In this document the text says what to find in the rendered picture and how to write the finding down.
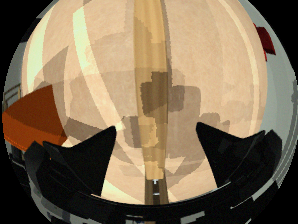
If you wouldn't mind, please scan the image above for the wooden post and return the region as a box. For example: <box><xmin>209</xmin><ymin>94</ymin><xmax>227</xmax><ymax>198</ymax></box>
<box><xmin>144</xmin><ymin>176</ymin><xmax>169</xmax><ymax>205</ymax></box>

